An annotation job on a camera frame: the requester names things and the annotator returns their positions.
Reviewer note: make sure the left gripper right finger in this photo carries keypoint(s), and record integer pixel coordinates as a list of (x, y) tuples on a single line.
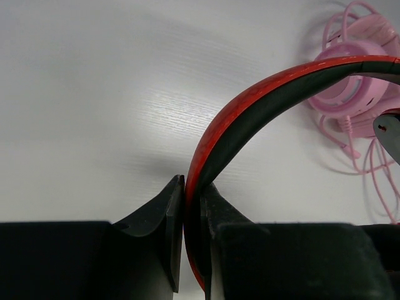
[(248, 260)]

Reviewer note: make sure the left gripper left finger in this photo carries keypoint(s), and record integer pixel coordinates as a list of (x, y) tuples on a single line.
[(137, 257)]

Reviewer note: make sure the red black headphones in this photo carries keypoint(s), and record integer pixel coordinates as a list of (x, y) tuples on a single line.
[(251, 110)]

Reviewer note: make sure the pink headphones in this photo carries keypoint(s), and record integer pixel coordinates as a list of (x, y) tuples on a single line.
[(357, 97)]

